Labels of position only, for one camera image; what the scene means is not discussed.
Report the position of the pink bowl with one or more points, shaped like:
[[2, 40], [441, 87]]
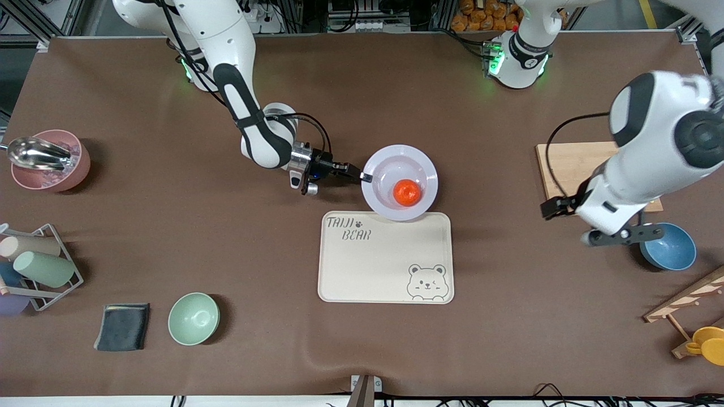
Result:
[[62, 180]]

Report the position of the mint green cup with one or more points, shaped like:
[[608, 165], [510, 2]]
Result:
[[45, 269]]

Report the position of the dark grey folded cloth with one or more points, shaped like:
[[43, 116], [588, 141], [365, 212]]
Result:
[[121, 328]]

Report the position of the cream bear print tray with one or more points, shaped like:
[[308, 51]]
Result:
[[384, 265]]

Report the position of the metal scoop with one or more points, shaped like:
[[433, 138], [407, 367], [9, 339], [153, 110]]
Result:
[[34, 151]]

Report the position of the wooden cutting board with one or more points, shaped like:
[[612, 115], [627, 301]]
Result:
[[565, 164]]

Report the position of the mint green bowl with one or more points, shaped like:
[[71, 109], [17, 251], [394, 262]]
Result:
[[192, 319]]

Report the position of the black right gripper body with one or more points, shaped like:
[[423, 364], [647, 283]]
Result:
[[324, 165]]

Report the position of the orange mandarin fruit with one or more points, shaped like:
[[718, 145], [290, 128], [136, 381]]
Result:
[[407, 193]]

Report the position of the white power strip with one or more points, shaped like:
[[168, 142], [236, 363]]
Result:
[[266, 17]]

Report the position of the wooden mug rack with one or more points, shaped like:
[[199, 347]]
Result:
[[679, 299]]

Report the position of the blue bowl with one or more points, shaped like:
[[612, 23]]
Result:
[[673, 255]]

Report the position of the beige cup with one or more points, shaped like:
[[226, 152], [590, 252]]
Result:
[[28, 247]]

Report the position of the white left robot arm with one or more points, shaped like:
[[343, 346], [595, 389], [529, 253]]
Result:
[[662, 104]]

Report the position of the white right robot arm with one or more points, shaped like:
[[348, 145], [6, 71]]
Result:
[[226, 34]]

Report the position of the aluminium frame profile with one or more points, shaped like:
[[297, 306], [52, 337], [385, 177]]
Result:
[[42, 44], [687, 35]]

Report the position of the purple cup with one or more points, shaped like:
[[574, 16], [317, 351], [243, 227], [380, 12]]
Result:
[[11, 304]]

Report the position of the table edge mounting bracket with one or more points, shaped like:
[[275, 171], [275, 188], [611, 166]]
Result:
[[365, 393]]

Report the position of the orange bread rolls bag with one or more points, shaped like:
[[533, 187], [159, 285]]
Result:
[[481, 20]]

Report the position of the lavender round plate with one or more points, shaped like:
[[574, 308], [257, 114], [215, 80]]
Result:
[[407, 161]]

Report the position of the yellow mug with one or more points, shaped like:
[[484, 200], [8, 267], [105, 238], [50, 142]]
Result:
[[712, 345]]

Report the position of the blue cup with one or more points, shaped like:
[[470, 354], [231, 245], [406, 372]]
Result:
[[8, 274]]

